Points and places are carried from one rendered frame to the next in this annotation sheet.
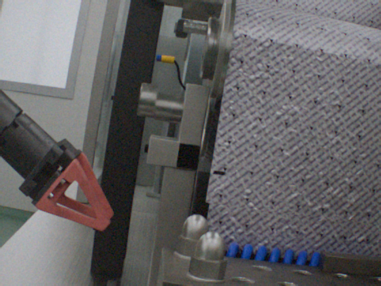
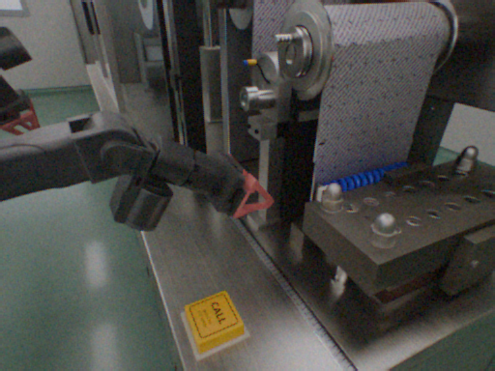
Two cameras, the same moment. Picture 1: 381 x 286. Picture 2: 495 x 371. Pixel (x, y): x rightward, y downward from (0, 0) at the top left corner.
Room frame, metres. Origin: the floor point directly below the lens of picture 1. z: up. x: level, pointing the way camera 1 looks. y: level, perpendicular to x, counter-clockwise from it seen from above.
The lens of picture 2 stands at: (0.48, 0.28, 1.33)
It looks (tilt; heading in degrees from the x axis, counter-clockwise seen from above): 31 degrees down; 337
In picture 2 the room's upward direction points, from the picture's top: straight up
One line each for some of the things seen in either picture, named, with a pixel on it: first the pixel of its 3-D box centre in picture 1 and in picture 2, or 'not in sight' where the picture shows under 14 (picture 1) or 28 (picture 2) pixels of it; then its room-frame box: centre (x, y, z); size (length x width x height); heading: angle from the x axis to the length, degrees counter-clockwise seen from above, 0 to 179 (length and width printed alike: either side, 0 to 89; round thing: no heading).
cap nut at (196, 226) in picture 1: (194, 235); (333, 195); (0.82, -0.02, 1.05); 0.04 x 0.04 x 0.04
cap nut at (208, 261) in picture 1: (209, 255); (384, 227); (0.73, -0.03, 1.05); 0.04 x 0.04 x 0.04
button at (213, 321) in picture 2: not in sight; (214, 320); (0.78, 0.21, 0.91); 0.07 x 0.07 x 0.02; 3
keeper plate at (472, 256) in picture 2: not in sight; (479, 258); (0.69, -0.21, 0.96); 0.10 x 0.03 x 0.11; 93
